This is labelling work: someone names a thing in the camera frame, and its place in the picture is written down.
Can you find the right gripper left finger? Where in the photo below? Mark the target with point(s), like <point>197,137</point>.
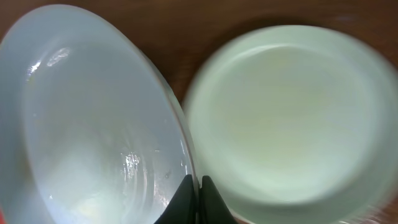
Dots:
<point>182,207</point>

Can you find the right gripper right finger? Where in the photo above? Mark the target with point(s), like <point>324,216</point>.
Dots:
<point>212,208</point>

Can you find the green plate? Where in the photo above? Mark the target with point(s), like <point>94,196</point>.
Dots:
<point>296,124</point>

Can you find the light blue plate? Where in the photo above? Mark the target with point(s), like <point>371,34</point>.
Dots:
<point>90,130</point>

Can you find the red plastic tray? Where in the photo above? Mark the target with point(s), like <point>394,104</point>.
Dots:
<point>2,220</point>

